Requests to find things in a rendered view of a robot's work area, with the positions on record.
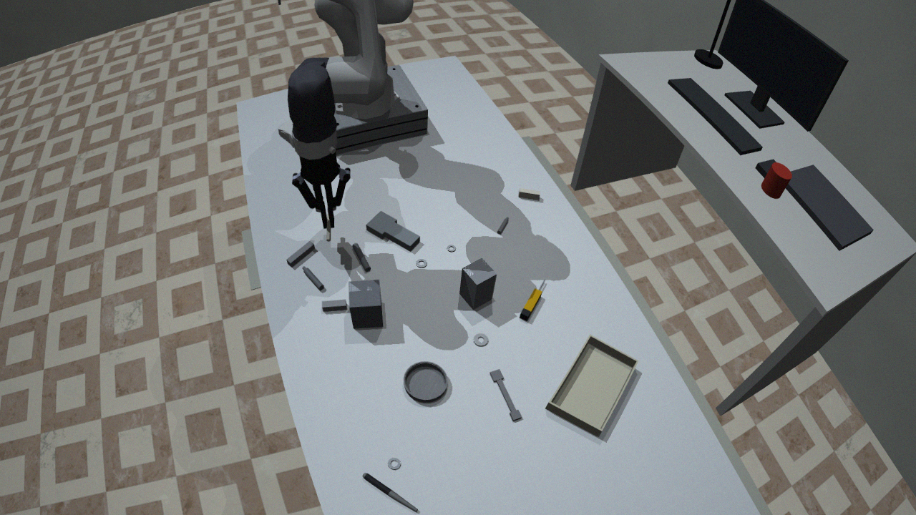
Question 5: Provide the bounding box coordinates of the shallow beige rectangular tray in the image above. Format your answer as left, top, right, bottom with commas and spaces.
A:
545, 334, 639, 436

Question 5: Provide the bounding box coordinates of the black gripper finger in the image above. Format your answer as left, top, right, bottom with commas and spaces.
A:
323, 166, 351, 228
292, 173, 327, 229

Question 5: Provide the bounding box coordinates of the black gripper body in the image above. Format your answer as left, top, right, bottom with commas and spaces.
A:
300, 152, 340, 185

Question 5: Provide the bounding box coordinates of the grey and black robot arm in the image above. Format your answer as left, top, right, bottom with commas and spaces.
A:
278, 0, 414, 160

